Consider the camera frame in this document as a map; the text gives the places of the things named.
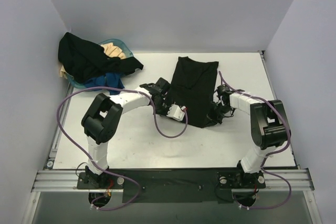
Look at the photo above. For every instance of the aluminium frame rail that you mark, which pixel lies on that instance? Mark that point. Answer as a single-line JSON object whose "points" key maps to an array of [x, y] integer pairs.
{"points": [[276, 180]]}

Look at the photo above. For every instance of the black graphic t shirt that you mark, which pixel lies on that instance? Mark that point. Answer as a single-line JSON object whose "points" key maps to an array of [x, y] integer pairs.
{"points": [[193, 86]]}

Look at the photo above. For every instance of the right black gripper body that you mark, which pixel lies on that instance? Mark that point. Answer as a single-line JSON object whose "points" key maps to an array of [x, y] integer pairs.
{"points": [[216, 109]]}

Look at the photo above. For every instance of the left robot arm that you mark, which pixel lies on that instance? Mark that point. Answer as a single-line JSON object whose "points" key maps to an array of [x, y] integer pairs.
{"points": [[101, 120]]}

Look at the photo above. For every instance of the cream t shirt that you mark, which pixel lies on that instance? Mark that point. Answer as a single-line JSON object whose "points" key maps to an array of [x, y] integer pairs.
{"points": [[109, 49]]}

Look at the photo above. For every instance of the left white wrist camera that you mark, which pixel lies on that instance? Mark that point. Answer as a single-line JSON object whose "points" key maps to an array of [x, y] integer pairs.
{"points": [[176, 112]]}

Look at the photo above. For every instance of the teal plastic basket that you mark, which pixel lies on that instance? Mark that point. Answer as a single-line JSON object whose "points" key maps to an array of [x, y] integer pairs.
{"points": [[116, 42]]}

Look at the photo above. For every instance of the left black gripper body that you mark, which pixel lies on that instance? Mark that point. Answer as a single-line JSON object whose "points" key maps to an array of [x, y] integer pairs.
{"points": [[163, 106]]}

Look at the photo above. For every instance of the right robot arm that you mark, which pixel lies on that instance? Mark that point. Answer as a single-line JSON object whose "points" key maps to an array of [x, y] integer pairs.
{"points": [[268, 126]]}

